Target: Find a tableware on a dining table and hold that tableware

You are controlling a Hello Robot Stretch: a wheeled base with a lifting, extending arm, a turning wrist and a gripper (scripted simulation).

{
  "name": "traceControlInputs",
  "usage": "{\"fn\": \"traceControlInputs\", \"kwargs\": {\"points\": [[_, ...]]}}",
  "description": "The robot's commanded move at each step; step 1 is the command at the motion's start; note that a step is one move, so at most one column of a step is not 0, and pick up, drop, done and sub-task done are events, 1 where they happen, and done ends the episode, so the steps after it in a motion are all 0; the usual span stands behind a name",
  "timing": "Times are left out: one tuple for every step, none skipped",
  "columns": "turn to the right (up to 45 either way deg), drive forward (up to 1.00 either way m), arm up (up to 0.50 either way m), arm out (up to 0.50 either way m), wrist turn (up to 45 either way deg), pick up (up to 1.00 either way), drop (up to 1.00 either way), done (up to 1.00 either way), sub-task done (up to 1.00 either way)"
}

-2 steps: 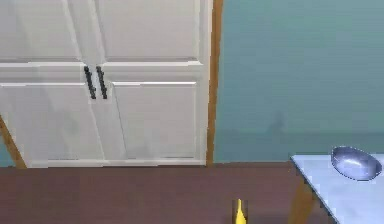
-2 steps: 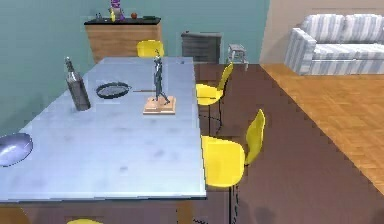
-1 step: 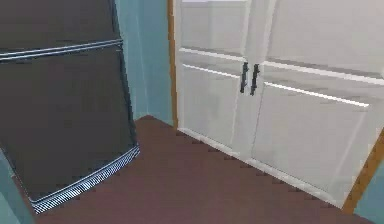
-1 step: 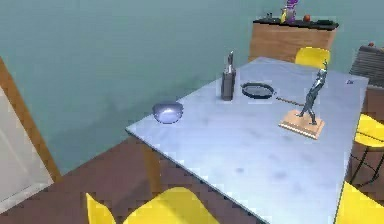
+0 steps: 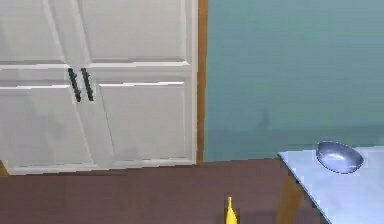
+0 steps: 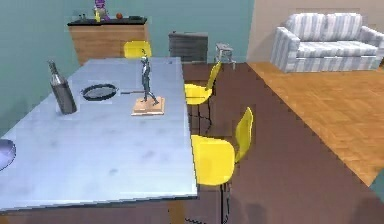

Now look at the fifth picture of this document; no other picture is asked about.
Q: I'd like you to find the pale blue dining table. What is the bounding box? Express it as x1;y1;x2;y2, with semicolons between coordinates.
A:
275;145;384;224

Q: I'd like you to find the yellow pointed object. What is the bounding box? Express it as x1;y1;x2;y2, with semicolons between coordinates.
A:
224;196;238;224

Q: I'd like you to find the blue-grey bowl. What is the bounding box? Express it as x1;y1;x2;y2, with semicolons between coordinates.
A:
315;141;365;175

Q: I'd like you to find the black door handle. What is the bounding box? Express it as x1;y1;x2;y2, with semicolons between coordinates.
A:
67;67;83;103
80;67;95;102

